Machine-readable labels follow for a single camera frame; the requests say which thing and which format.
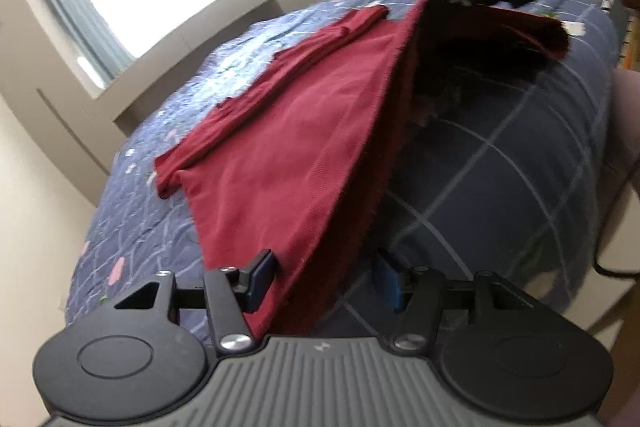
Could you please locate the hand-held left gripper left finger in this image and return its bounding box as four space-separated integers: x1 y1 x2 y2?
112 248 277 355

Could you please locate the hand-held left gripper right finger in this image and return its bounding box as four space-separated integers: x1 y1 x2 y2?
375 248 538 353

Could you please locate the red long-sleeved sweater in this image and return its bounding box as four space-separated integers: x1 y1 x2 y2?
153 0 571 339

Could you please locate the blue plaid quilt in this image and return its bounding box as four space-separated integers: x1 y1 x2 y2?
65 0 622 349

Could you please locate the beige window cabinet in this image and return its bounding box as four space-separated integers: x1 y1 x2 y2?
112 0 282 138

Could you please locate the blue-grey curtain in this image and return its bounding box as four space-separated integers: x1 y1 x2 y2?
26 0 137 81

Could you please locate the black cable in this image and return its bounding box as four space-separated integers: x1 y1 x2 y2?
593 186 640 279

